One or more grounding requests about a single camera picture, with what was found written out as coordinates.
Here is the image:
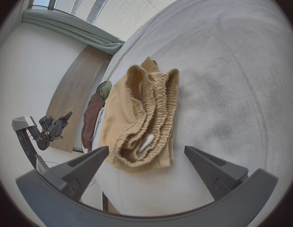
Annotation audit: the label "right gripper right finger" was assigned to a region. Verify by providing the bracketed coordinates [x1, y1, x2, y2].
[184, 146, 249, 201]

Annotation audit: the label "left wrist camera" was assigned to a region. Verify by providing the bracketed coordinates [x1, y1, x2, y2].
[39, 116, 54, 127]

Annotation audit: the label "window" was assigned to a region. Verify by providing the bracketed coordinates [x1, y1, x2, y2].
[30, 0, 263, 42]

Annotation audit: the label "brown shorts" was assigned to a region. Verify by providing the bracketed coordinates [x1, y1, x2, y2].
[81, 93, 106, 151]

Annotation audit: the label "bed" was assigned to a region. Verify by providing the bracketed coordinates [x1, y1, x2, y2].
[46, 0, 293, 217]

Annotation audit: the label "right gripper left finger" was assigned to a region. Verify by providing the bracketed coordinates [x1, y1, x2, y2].
[43, 146, 110, 202]

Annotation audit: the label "blue-green curtain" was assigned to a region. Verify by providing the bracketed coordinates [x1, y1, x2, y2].
[21, 9, 126, 56]

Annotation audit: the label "white garment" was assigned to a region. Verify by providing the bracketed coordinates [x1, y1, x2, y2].
[91, 107, 106, 143]

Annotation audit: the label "dark grey garment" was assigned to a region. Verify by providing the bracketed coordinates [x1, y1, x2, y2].
[95, 81, 107, 94]

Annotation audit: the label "beige shorts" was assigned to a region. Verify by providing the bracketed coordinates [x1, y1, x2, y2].
[99, 57, 180, 174]

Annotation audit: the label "green garment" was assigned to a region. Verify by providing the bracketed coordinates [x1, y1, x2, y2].
[100, 80, 113, 101]

